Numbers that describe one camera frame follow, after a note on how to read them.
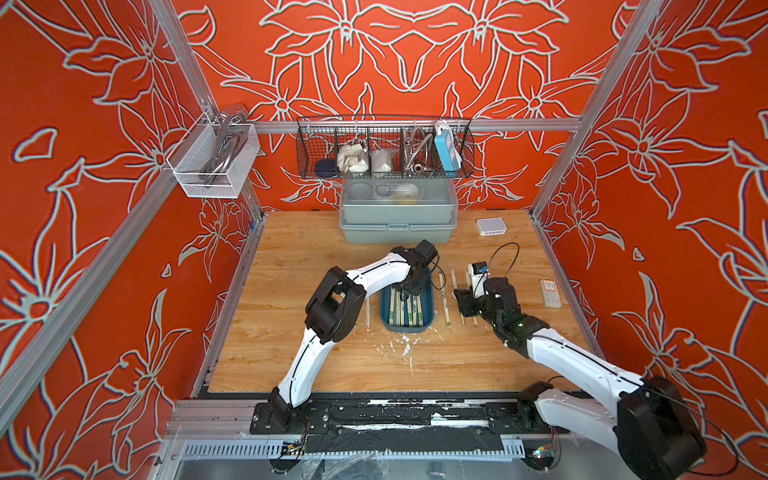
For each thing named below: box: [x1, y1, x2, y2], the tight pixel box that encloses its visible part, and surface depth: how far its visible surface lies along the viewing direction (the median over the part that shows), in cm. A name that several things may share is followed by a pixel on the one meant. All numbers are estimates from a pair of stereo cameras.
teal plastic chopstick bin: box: [380, 269, 435, 333], surface depth 92 cm
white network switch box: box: [476, 217, 507, 236], surface depth 116 cm
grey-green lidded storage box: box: [339, 177, 458, 244], surface depth 103 cm
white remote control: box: [540, 279, 562, 309], surface depth 97 cm
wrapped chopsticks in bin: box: [389, 287, 424, 327], surface depth 93 cm
